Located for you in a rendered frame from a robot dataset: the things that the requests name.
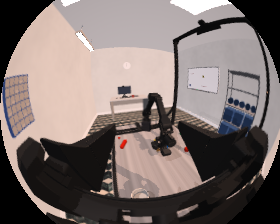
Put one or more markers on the red rectangular block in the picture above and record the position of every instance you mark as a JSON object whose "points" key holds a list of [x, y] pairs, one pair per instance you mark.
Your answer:
{"points": [[123, 144]]}

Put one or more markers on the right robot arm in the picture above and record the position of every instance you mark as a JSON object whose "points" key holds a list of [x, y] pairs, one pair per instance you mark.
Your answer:
{"points": [[164, 121]]}

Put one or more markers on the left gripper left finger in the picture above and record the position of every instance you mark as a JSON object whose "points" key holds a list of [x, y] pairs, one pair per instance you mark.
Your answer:
{"points": [[88, 157]]}

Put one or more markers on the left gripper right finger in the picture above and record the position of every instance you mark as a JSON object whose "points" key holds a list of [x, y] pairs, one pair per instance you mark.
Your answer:
{"points": [[208, 149]]}

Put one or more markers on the grey mug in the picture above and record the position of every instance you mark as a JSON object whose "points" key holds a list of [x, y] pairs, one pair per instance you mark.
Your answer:
{"points": [[139, 193]]}

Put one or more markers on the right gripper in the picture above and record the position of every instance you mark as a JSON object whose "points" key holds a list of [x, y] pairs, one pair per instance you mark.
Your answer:
{"points": [[165, 151]]}

